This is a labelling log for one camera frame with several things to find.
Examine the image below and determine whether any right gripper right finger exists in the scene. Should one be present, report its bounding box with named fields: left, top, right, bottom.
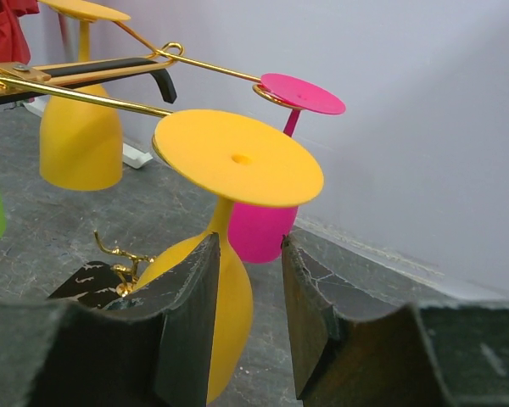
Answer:
left=281, top=237, right=509, bottom=406

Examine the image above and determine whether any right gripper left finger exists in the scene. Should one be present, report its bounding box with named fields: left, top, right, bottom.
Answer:
left=0, top=234, right=220, bottom=406

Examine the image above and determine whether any gold wine glass rack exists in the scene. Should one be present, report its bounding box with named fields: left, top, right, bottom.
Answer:
left=0, top=20, right=289, bottom=310

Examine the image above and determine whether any magenta goblet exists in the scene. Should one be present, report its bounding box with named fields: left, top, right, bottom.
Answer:
left=228, top=73, right=346, bottom=264

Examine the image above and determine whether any orange goblet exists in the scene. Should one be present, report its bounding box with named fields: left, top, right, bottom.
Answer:
left=39, top=0, right=131, bottom=191
left=135, top=109, right=324, bottom=403

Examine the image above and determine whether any red cloth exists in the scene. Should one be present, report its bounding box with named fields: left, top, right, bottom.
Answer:
left=0, top=0, right=39, bottom=64

